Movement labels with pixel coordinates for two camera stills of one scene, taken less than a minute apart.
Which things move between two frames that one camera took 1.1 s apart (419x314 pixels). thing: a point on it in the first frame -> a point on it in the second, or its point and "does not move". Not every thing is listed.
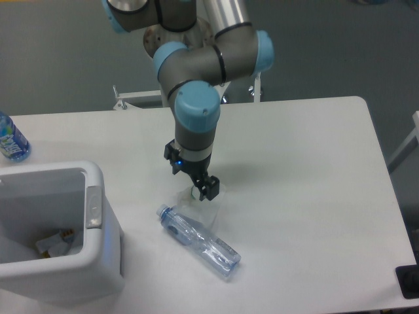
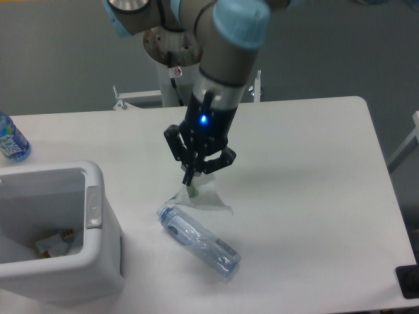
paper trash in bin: x=56 y=246 does not move
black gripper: x=196 y=169 -> x=206 y=127
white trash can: x=38 y=200 does not move
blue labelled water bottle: x=13 y=143 does not move
